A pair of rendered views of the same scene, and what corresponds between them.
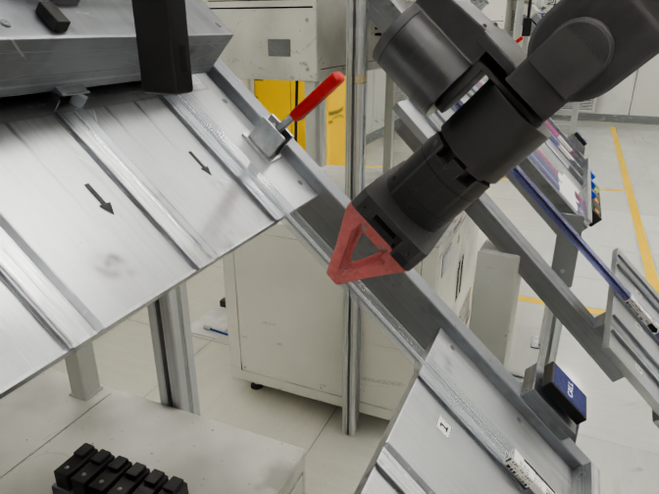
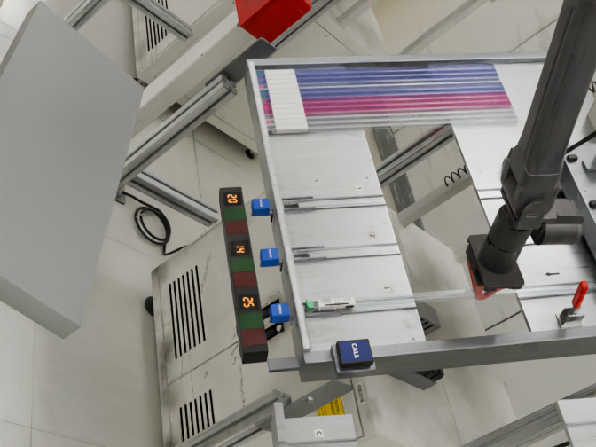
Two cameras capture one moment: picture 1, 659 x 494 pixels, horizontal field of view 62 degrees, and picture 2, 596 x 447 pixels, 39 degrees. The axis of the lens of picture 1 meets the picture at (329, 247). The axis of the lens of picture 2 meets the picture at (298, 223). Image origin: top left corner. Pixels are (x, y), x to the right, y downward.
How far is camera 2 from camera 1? 1.52 m
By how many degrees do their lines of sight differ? 96
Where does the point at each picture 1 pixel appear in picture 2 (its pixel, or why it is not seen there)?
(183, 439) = (419, 428)
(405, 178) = not seen: hidden behind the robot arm
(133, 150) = (556, 249)
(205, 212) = (522, 257)
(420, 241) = (475, 239)
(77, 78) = (584, 230)
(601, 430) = not seen: outside the picture
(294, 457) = (377, 426)
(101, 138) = not seen: hidden behind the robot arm
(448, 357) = (411, 329)
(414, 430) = (396, 271)
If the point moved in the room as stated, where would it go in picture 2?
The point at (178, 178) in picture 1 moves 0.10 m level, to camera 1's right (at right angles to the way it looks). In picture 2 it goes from (541, 258) to (524, 258)
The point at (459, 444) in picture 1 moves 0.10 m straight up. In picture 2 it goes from (375, 288) to (424, 259)
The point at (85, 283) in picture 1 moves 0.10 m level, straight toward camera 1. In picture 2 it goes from (497, 203) to (465, 160)
